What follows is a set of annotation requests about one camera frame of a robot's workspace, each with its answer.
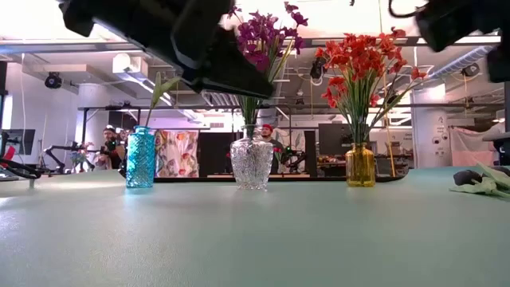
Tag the colourful patterned curtain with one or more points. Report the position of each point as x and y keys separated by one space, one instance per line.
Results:
x=175 y=153

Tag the black upright rig post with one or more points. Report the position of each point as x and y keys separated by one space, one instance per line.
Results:
x=507 y=107

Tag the white pillar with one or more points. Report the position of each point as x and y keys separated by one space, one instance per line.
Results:
x=432 y=131

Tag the black ceiling spotlight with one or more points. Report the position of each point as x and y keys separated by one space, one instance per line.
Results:
x=471 y=70
x=316 y=69
x=53 y=81

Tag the person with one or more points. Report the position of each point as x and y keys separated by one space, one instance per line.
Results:
x=109 y=133
x=269 y=131

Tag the clear cut-glass vase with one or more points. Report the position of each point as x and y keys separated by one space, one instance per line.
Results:
x=252 y=163

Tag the dark wall monitor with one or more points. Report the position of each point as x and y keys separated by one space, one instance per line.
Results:
x=24 y=139

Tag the black background robot arm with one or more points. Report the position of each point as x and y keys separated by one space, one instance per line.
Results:
x=296 y=157
x=60 y=148

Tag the black panel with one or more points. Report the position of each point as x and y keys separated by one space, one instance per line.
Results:
x=211 y=155

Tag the grey desk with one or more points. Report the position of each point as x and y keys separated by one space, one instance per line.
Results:
x=496 y=136

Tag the green table mat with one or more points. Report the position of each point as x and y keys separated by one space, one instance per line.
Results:
x=255 y=247

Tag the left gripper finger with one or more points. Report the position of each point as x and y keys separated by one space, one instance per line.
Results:
x=235 y=75

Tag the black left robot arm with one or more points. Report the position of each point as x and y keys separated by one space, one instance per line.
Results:
x=3 y=145

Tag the blue glass vase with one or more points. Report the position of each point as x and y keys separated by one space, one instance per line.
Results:
x=140 y=159

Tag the ribbed silver air duct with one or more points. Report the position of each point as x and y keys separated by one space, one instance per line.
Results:
x=450 y=66

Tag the black background monitor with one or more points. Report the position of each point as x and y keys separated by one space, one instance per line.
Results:
x=334 y=139

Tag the black artificial tulip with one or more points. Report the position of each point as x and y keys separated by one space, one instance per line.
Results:
x=159 y=89
x=466 y=177

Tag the white ceiling unit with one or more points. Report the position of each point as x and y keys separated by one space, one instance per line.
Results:
x=129 y=64

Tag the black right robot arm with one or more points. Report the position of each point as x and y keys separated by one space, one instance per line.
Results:
x=500 y=64

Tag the black metal table frame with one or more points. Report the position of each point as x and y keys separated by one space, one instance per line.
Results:
x=191 y=179

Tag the yellow glass vase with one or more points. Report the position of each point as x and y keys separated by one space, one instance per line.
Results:
x=358 y=161

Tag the red tag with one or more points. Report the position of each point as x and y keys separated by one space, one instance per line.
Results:
x=10 y=152

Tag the white cloth sheet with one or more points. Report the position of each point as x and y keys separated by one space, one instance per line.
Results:
x=474 y=143

